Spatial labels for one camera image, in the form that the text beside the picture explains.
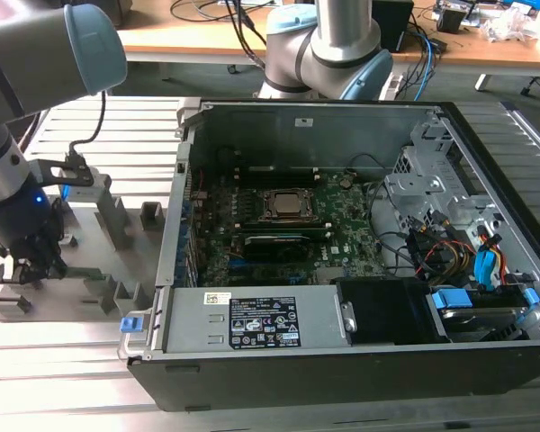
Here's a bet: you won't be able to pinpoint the metal drive cage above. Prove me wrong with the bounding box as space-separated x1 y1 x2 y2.
384 121 512 235

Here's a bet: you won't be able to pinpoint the black fan shroud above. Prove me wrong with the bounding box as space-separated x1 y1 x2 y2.
335 277 437 346

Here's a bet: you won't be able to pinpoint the black RAM slot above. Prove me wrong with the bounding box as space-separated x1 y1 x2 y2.
234 227 334 238
235 175 320 188
234 219 332 228

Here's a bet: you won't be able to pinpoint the white power strip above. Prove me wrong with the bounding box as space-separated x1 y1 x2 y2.
382 74 404 100

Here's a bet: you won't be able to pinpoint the green motherboard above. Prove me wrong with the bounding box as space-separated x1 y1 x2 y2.
191 173 388 287

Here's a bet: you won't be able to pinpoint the blue flat wire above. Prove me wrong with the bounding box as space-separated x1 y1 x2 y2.
474 249 499 293

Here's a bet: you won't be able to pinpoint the open black PC case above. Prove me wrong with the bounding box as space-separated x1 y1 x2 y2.
116 101 540 413

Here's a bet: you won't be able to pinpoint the grey parts rack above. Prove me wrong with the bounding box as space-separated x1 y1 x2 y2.
0 177 168 323

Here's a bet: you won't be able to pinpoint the thin black wire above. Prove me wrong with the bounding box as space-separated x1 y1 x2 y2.
348 152 391 181

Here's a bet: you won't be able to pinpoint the grey power supply unit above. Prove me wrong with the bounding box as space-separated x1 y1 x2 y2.
164 287 355 356

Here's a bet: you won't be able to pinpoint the wooden desk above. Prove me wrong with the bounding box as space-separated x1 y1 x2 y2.
116 0 540 96

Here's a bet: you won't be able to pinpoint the black upright box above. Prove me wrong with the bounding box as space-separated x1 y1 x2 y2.
372 0 415 53

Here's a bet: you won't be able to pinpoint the small black device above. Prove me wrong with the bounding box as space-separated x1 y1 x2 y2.
435 2 472 32

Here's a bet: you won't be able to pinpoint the blue hanging cables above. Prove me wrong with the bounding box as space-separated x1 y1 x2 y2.
416 33 437 103

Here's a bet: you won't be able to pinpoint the red yellow black wire bundle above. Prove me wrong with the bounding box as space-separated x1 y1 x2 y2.
420 240 478 275

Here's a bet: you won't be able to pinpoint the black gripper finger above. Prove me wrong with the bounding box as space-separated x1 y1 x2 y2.
0 259 32 287
33 251 68 281

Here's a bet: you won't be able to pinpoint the orange yellow wire bundle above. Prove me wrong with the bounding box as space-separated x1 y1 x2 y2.
479 227 509 284

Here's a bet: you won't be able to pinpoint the CPU socket metal frame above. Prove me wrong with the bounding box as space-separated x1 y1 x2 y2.
254 187 321 221

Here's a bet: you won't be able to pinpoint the thick black wire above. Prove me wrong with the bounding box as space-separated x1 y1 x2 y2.
367 179 418 276

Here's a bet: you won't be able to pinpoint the black graphics card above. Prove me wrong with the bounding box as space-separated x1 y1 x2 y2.
242 232 311 265

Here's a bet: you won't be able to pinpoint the black camera cable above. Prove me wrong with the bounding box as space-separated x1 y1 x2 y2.
67 89 108 158

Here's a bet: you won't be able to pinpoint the clear plastic bags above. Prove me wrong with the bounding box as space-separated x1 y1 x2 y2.
479 6 540 44

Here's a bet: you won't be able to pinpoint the hard disk in blue carrier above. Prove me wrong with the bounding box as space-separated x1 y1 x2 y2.
427 287 540 346

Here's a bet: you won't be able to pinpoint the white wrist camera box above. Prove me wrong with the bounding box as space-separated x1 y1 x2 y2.
65 170 113 203

